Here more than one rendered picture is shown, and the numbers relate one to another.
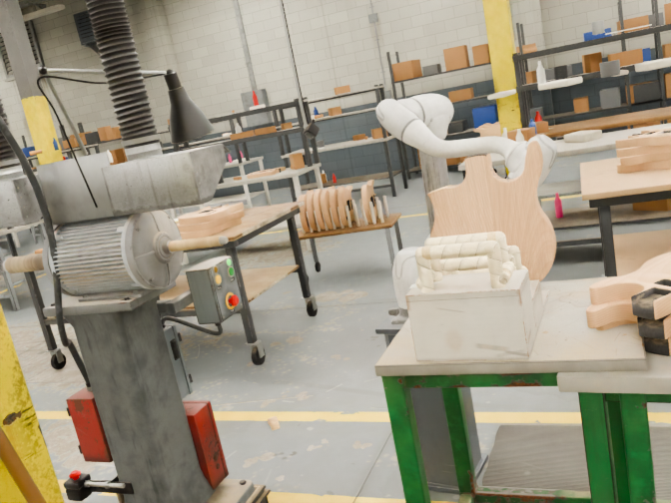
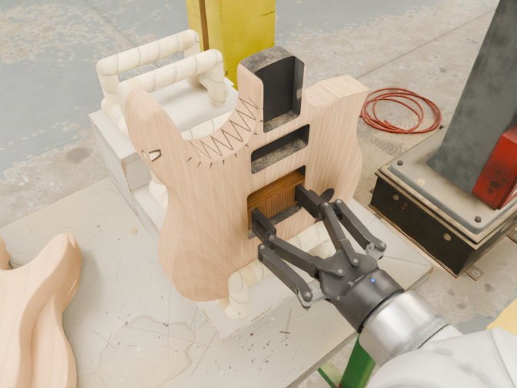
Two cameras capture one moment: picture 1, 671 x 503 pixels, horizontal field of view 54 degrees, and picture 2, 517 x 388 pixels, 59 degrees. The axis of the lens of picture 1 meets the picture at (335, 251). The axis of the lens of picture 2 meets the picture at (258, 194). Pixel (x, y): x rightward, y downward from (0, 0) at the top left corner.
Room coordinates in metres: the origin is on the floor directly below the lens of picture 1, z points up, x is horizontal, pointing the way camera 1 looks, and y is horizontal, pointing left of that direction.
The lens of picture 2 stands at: (2.01, -0.82, 1.64)
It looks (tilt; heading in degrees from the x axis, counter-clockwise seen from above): 49 degrees down; 119
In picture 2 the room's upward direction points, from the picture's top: straight up
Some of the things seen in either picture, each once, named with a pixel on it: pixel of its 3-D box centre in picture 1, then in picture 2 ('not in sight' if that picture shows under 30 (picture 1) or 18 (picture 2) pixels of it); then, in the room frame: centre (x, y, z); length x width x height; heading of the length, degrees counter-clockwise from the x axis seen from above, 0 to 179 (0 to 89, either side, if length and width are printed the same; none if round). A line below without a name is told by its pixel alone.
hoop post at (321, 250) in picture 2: not in sight; (319, 246); (1.88, -0.37, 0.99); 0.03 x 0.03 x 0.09
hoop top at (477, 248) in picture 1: (456, 251); (149, 52); (1.48, -0.28, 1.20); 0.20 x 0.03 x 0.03; 64
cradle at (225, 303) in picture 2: not in sight; (220, 290); (1.77, -0.52, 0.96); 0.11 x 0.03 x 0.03; 155
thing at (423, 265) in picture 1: (424, 271); (193, 60); (1.52, -0.20, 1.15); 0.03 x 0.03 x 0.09
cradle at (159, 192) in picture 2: not in sight; (168, 200); (1.62, -0.45, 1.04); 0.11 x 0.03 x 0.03; 155
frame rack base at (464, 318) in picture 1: (471, 315); (175, 142); (1.53, -0.30, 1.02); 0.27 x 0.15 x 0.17; 65
